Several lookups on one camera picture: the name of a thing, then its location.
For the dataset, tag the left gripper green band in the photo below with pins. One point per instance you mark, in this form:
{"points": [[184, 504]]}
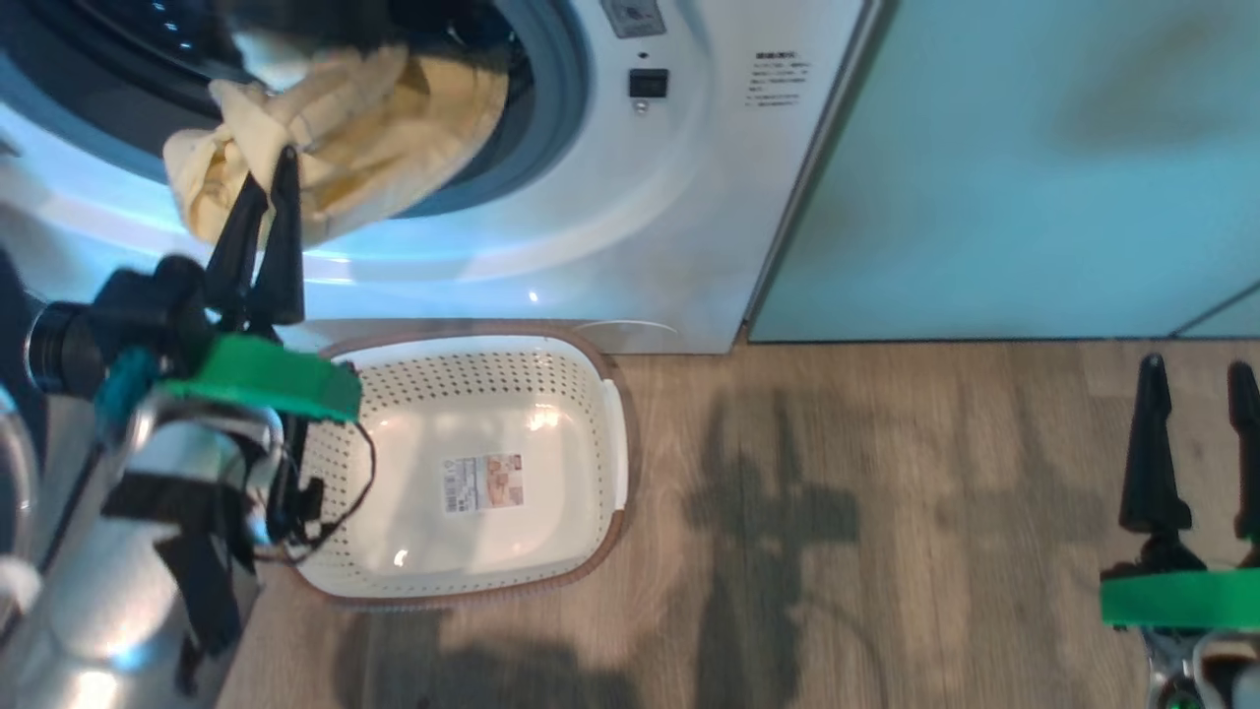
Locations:
{"points": [[266, 379]]}

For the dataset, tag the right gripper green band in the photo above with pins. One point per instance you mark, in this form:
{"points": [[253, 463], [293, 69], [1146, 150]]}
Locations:
{"points": [[1181, 599]]}

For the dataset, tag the pale yellow garment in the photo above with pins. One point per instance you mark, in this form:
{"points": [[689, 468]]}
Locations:
{"points": [[394, 128]]}

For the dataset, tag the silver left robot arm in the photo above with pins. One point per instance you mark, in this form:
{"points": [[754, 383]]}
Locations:
{"points": [[108, 591]]}

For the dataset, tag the white perforated laundry basket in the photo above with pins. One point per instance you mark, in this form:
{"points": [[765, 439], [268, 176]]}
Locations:
{"points": [[472, 394]]}

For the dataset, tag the white front-load washing machine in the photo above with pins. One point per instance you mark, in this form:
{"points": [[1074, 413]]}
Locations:
{"points": [[640, 226]]}

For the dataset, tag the printed label sticker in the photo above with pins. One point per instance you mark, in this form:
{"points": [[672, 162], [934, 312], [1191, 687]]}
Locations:
{"points": [[482, 483]]}

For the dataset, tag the pale green cabinet panel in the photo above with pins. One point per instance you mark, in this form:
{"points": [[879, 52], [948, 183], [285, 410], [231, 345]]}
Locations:
{"points": [[1034, 167]]}

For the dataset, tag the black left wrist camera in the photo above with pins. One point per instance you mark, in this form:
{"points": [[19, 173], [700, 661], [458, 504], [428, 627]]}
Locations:
{"points": [[61, 350]]}

